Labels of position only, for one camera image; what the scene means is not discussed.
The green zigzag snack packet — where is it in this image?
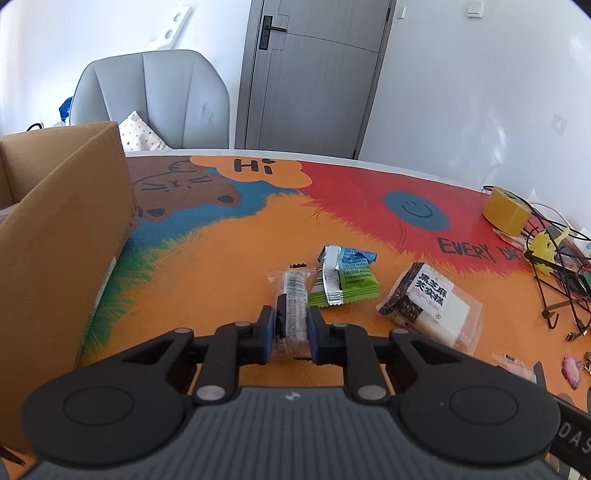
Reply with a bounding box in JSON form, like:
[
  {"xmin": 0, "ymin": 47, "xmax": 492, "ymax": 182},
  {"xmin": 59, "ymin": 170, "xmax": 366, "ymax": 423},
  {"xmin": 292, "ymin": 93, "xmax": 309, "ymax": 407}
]
[{"xmin": 307, "ymin": 244, "xmax": 382, "ymax": 308}]

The yellow tape roll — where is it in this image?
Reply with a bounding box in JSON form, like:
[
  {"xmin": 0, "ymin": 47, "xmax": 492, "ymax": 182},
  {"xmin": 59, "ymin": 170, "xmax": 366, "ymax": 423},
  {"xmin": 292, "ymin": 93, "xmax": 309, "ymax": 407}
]
[{"xmin": 482, "ymin": 185, "xmax": 534, "ymax": 236}]

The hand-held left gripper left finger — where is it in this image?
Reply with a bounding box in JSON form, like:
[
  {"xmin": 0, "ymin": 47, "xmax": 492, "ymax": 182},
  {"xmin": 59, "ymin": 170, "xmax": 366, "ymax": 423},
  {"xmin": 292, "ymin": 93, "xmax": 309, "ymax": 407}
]
[{"xmin": 108, "ymin": 305, "xmax": 277, "ymax": 406}]

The colourful printed table mat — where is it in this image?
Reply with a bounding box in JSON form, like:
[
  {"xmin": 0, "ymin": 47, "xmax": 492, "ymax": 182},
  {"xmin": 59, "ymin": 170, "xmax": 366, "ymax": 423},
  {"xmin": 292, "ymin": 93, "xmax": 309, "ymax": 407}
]
[{"xmin": 0, "ymin": 154, "xmax": 591, "ymax": 480}]

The brown cardboard box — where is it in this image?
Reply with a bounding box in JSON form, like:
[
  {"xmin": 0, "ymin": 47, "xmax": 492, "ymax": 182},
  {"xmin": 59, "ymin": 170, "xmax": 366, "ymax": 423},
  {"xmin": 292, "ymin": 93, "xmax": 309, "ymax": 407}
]
[{"xmin": 0, "ymin": 121, "xmax": 140, "ymax": 459}]

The clear packet dark snack bar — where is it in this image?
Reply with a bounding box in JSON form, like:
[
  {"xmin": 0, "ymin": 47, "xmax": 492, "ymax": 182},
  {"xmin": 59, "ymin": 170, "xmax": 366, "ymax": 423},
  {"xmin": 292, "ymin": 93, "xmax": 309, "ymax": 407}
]
[{"xmin": 268, "ymin": 261, "xmax": 320, "ymax": 361}]

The grey door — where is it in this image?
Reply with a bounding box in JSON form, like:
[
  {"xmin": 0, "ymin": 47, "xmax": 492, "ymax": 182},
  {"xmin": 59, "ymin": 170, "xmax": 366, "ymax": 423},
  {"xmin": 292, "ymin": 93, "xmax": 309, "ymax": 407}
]
[{"xmin": 234, "ymin": 0, "xmax": 396, "ymax": 160}]

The black sesame cake packet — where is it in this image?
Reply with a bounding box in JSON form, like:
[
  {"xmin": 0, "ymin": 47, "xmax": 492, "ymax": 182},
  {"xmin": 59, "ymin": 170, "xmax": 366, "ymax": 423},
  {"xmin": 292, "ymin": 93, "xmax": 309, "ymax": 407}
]
[{"xmin": 376, "ymin": 261, "xmax": 484, "ymax": 355}]

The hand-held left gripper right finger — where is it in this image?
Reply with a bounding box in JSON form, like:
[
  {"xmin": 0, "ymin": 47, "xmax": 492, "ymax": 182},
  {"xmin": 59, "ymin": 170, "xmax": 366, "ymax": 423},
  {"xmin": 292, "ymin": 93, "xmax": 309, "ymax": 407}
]
[{"xmin": 307, "ymin": 306, "xmax": 468, "ymax": 404}]

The white spotted cushion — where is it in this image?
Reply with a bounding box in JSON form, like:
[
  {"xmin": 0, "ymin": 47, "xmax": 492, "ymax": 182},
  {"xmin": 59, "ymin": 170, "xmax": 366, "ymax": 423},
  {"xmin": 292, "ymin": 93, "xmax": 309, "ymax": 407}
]
[{"xmin": 119, "ymin": 110, "xmax": 168, "ymax": 152}]

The grey upholstered chair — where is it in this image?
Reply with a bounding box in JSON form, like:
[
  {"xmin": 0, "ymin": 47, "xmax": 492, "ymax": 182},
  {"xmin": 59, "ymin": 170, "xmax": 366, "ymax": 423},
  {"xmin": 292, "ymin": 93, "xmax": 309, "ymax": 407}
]
[{"xmin": 69, "ymin": 49, "xmax": 232, "ymax": 151}]

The black usb cable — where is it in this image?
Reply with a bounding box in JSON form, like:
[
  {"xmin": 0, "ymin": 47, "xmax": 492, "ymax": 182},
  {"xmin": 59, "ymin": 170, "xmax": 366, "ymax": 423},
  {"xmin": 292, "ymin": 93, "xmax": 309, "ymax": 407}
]
[{"xmin": 565, "ymin": 295, "xmax": 591, "ymax": 343}]

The black wire stand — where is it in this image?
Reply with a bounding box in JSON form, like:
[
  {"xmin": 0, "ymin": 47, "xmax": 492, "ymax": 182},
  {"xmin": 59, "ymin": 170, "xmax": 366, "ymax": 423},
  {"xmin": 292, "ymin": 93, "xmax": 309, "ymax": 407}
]
[{"xmin": 523, "ymin": 216, "xmax": 591, "ymax": 329}]

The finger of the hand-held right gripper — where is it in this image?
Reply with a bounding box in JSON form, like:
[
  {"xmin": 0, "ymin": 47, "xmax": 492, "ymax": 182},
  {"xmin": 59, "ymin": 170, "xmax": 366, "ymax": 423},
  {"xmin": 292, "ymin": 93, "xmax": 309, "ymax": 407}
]
[{"xmin": 533, "ymin": 362, "xmax": 550, "ymax": 401}]

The pink keychain charm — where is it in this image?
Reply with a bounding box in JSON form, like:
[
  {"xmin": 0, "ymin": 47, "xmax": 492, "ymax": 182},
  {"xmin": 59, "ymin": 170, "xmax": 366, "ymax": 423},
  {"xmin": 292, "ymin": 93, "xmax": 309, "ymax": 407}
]
[{"xmin": 562, "ymin": 354, "xmax": 585, "ymax": 391}]

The black door handle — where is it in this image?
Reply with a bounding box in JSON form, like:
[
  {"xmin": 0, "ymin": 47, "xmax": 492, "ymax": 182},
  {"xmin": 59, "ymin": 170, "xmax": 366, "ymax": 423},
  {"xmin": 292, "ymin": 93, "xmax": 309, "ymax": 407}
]
[{"xmin": 259, "ymin": 15, "xmax": 288, "ymax": 51}]

